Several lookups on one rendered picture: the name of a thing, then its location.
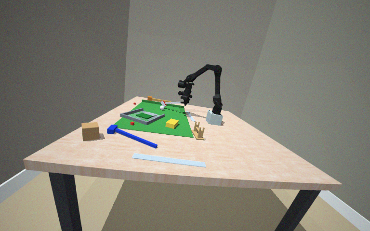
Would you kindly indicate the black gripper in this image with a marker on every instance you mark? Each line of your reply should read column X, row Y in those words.
column 186, row 97

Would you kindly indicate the blue putter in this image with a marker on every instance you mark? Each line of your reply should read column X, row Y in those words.
column 114, row 128

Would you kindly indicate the yellow rectangular block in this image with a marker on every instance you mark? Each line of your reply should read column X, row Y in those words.
column 172, row 123

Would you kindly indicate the green putting mat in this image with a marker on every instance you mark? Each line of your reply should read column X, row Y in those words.
column 159, row 126

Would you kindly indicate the brown cube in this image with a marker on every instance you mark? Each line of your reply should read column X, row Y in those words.
column 90, row 131

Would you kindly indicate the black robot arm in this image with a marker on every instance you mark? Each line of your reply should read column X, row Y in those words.
column 217, row 71

